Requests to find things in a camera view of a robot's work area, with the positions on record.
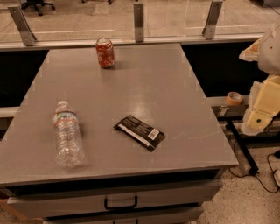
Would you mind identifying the metal railing bracket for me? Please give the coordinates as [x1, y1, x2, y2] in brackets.
[134, 3, 144, 42]
[8, 6, 37, 46]
[202, 0, 223, 40]

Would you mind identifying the black office chair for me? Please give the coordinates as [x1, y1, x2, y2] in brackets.
[21, 0, 55, 17]

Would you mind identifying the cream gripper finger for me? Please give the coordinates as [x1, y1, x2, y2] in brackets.
[241, 75, 280, 136]
[239, 39, 261, 62]

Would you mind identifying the orange tape roll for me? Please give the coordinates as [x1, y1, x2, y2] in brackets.
[226, 92, 243, 106]

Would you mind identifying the black floor cable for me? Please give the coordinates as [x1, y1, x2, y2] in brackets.
[227, 140, 280, 194]

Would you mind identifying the right metal railing bracket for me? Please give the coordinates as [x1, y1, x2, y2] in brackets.
[202, 0, 223, 40]

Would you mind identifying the left metal railing bracket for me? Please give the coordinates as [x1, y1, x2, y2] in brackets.
[8, 6, 37, 46]

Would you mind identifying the grey drawer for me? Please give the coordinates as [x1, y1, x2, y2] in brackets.
[43, 206, 203, 224]
[8, 179, 222, 218]

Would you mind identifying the black metal stand leg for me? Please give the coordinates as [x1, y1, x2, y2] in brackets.
[226, 119, 259, 176]

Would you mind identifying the black snack bar wrapper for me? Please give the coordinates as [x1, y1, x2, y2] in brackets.
[114, 115, 165, 151]

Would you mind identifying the lower grey drawer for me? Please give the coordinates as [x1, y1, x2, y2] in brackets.
[43, 206, 203, 224]

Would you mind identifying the clear plastic water bottle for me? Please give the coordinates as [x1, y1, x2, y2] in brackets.
[52, 101, 84, 168]

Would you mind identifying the upper grey drawer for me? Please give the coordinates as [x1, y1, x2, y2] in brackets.
[8, 179, 222, 218]

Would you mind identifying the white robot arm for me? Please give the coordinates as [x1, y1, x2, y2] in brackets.
[239, 18, 280, 136]

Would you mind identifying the middle metal railing bracket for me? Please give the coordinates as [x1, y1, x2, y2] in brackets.
[134, 3, 144, 42]

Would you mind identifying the red coke can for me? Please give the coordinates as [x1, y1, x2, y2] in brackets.
[95, 38, 115, 68]

